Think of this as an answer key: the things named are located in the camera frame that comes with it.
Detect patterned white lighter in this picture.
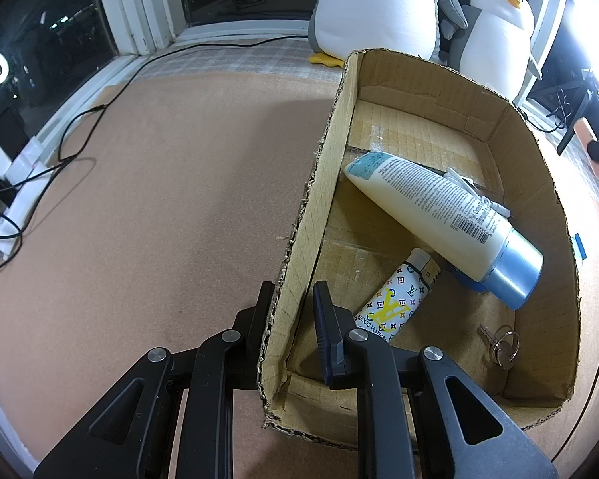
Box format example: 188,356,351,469
354,247,441,342

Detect keys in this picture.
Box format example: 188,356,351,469
477,325,520,371

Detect round blue lid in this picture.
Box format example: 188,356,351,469
452,267,488,293

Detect white lotion bottle blue cap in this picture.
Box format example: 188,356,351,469
344,151,543,310

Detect cardboard box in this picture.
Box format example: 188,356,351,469
258,50,580,452

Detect small plush penguin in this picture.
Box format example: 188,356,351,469
441,0,541,101

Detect large plush penguin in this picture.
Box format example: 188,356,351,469
308,0,468,67

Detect white power strip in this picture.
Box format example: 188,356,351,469
0,137,53,256

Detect black cable on floor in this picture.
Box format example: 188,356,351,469
0,34,308,276

